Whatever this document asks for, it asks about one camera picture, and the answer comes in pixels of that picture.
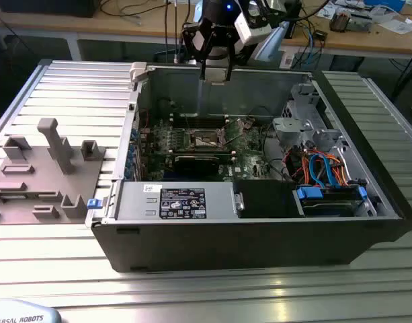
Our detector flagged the pale grey case latch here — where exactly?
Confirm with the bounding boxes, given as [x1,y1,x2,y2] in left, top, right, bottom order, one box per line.
[130,62,149,83]

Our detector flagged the pale blue teach pendant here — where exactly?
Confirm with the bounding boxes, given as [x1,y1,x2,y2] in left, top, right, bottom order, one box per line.
[0,299,63,323]

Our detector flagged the metal socket cover frame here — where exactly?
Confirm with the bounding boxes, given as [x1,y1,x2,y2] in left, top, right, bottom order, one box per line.
[220,118,247,144]

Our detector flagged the black upright box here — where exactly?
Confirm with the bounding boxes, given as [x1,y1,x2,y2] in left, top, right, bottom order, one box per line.
[286,0,302,40]

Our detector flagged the grey parts rack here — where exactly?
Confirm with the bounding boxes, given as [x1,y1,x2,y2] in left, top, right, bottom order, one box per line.
[0,117,108,225]

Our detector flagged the black open PC case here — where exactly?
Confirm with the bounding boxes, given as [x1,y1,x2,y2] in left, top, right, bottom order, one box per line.
[85,60,412,274]

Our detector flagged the green motherboard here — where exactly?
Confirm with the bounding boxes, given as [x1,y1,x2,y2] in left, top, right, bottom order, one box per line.
[140,116,284,182]

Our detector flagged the CPU socket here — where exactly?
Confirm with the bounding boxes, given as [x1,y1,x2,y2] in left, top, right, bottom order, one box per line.
[188,127,227,151]

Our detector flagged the wooden desk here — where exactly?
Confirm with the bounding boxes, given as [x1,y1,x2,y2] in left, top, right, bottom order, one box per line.
[0,0,412,58]

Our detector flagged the red wire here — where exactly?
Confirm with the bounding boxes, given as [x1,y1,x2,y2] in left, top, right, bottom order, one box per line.
[140,106,151,131]

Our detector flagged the black drive bay cover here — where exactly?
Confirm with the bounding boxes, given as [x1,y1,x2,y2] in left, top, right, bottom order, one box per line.
[234,180,297,219]

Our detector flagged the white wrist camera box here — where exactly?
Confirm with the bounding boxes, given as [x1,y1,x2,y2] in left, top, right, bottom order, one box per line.
[234,11,272,46]

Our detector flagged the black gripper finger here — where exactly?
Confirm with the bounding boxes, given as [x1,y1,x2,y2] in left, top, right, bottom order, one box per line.
[181,23,207,80]
[224,32,239,81]

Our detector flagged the hard disk in blue carrier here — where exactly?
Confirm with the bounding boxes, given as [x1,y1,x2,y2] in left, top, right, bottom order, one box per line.
[292,184,368,218]

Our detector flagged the copper coil cooler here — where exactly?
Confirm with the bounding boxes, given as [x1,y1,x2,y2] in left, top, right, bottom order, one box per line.
[329,9,352,34]

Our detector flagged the blue wire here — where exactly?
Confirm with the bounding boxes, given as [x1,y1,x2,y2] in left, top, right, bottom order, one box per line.
[319,153,339,189]
[308,153,327,188]

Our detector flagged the silver power supply with label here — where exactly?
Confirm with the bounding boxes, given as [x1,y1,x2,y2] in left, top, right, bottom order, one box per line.
[116,181,239,223]

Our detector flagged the black RAM slot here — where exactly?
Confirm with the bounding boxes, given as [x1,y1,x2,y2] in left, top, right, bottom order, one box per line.
[170,115,231,122]
[170,121,231,131]

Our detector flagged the orange wire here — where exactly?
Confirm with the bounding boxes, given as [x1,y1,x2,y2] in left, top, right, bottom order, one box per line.
[326,154,351,186]
[291,156,311,183]

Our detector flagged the silver metal disk bay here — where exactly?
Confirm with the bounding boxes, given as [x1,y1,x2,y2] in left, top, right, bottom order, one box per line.
[272,116,316,147]

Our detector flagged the grey device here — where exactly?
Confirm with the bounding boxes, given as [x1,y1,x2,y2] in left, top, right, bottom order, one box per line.
[349,12,374,34]

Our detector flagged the black graphics card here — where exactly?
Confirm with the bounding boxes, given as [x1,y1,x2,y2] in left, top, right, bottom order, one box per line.
[143,149,235,176]

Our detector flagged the black wire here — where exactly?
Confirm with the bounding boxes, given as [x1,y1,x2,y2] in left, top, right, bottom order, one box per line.
[261,121,290,181]

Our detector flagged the blue box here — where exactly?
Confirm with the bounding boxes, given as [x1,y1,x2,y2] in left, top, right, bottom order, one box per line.
[364,0,407,11]

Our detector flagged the white papers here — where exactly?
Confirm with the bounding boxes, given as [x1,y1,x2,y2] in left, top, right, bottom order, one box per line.
[376,16,412,34]

